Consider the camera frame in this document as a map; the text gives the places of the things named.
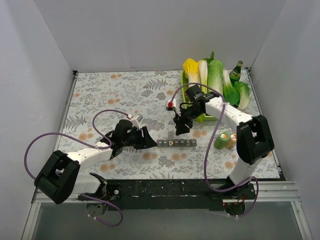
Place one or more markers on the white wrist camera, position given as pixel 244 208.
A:
pixel 136 120
pixel 172 105

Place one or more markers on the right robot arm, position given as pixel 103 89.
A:
pixel 253 136

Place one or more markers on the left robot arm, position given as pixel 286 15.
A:
pixel 62 175

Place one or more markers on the small clear pill bottle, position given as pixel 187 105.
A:
pixel 232 141

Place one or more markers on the green lettuce leaf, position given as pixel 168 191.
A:
pixel 244 93

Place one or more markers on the bok choy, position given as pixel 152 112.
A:
pixel 230 93

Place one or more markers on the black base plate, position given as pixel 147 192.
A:
pixel 160 194

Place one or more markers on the white green leek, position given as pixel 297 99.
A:
pixel 203 72

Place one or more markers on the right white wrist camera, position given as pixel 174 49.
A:
pixel 172 105

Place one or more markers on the green glass bottle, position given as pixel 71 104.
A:
pixel 235 74

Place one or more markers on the grey weekly pill organizer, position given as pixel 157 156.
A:
pixel 173 142

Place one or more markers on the large green napa cabbage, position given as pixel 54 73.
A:
pixel 215 75

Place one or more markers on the yellow napa cabbage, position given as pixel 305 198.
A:
pixel 191 71

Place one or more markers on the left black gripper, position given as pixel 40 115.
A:
pixel 140 137

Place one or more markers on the aluminium rail frame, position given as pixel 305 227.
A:
pixel 270 191

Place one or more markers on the green pill bottle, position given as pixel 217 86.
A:
pixel 221 140

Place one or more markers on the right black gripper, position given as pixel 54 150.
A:
pixel 182 120

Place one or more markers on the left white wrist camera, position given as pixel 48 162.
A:
pixel 136 120

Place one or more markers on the floral table mat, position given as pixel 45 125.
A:
pixel 100 100

